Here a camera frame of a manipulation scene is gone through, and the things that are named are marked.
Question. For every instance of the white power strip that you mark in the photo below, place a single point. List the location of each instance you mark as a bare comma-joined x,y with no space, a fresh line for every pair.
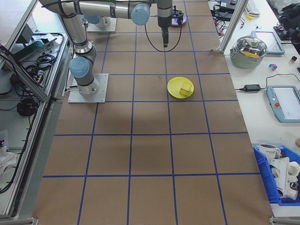
41,76

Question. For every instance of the small white pipe fitting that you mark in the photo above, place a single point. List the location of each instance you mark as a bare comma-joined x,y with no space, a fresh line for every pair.
289,193

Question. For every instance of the yellow foam block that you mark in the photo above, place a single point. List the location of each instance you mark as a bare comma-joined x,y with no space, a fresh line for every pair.
185,88

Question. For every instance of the small yellow block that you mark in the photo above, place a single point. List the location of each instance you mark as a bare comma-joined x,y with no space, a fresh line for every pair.
249,17

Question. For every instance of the black power brick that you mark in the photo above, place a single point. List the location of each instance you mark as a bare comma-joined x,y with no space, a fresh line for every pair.
226,16

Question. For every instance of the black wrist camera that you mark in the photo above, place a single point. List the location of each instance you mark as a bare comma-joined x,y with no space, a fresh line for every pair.
178,13

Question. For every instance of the black box with white label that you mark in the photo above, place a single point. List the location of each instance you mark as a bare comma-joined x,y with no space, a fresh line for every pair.
225,5

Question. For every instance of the light blue teach pendant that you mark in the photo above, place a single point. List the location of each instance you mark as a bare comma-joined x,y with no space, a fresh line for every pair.
286,103
275,43

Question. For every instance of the white keyboard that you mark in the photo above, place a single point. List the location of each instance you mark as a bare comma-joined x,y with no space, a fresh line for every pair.
253,8

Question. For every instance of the white cloth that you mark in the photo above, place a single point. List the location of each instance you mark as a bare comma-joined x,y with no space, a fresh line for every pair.
7,159

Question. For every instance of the small colourful toy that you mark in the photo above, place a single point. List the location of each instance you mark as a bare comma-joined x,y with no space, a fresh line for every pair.
272,66

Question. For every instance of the black power adapter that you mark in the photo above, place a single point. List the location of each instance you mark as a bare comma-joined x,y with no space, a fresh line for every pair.
252,87

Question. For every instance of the blue plastic bin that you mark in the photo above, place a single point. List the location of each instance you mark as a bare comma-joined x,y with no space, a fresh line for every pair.
263,173

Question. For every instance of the aluminium corner profile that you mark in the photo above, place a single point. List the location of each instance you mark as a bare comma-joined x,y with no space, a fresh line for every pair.
18,221
284,221

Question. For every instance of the black bag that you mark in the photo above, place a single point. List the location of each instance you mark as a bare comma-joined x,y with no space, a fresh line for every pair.
290,21

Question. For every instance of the hub with red plugs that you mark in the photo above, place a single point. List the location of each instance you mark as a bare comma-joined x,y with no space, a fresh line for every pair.
221,28

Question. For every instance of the white mug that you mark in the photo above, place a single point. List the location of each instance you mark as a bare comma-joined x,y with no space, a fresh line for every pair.
267,151

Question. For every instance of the steel cooking pot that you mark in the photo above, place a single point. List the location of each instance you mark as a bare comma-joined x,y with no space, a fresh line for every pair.
246,62

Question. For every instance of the yellow plate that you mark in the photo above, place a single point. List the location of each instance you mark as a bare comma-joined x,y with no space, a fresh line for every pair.
173,89

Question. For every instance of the large white pipe fitting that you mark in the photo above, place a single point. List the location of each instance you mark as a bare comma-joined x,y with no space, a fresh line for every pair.
281,171

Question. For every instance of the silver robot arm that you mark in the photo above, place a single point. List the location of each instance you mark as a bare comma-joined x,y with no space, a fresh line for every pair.
78,35
93,20

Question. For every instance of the tan wooden object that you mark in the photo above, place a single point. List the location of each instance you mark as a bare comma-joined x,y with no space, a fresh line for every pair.
298,142

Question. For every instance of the V-shaped aluminium frame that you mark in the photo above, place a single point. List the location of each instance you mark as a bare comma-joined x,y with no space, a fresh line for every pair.
35,133

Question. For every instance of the yellow item inside pot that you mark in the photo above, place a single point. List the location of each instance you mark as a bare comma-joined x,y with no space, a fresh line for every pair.
250,54

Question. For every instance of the white square base plate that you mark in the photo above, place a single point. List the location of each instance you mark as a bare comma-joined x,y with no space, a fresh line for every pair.
113,27
104,93

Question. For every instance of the aluminium profile post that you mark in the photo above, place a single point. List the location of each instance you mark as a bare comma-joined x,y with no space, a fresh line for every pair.
232,25

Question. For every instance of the glass pot lid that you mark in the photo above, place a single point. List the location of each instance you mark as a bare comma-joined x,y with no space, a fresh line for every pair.
252,45

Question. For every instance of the small bottle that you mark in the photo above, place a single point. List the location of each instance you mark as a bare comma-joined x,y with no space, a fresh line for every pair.
292,61

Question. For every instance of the purple plate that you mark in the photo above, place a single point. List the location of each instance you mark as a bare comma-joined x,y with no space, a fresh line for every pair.
185,20

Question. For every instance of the grey box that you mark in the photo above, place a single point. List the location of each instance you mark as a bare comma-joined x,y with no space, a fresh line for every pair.
25,32

